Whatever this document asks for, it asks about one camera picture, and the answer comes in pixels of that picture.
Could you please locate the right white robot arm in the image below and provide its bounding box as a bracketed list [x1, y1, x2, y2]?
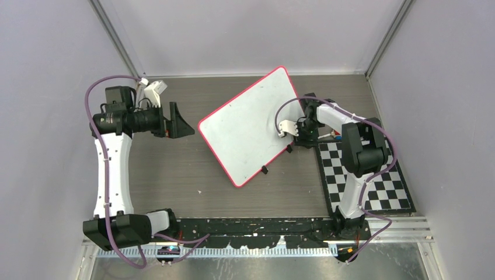
[294, 93, 388, 240]

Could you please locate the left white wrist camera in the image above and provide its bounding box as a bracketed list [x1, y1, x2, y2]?
[138, 78, 168, 107]

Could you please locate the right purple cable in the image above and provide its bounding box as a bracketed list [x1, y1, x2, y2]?
[274, 96, 398, 264]

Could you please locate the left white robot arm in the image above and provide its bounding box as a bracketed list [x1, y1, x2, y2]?
[83, 81, 195, 251]

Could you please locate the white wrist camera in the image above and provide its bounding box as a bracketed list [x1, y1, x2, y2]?
[138, 78, 168, 107]
[277, 120, 299, 138]

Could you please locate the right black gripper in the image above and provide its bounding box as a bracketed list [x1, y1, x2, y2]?
[291, 119, 322, 149]

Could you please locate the black white checkerboard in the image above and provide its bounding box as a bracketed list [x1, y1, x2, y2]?
[315, 139, 416, 216]

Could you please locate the slotted cable duct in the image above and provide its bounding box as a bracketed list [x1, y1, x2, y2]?
[96, 246, 341, 259]

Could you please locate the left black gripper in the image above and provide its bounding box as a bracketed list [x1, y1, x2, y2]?
[133, 101, 195, 138]

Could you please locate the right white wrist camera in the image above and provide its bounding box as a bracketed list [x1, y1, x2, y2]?
[277, 120, 299, 138]

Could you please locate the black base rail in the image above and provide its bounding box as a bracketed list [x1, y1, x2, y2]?
[160, 217, 371, 249]

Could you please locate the pink-framed whiteboard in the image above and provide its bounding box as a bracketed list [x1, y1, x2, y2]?
[198, 66, 304, 188]

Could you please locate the red blue toy car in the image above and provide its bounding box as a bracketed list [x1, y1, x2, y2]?
[319, 132, 341, 140]

